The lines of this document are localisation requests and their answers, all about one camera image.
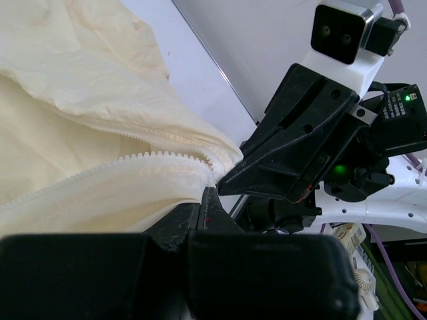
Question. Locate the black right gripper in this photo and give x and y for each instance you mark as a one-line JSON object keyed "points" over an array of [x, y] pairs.
{"points": [[278, 167]]}

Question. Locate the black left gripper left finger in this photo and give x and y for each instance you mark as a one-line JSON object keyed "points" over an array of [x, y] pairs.
{"points": [[97, 275]]}

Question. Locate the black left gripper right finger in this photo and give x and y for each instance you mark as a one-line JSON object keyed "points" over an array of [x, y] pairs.
{"points": [[233, 274]]}

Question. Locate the cream yellow jacket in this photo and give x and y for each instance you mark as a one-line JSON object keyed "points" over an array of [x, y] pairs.
{"points": [[93, 136]]}

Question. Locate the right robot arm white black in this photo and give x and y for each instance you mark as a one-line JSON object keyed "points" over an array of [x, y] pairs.
{"points": [[402, 204]]}

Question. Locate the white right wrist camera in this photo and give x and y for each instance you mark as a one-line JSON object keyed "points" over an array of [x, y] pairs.
{"points": [[350, 40]]}

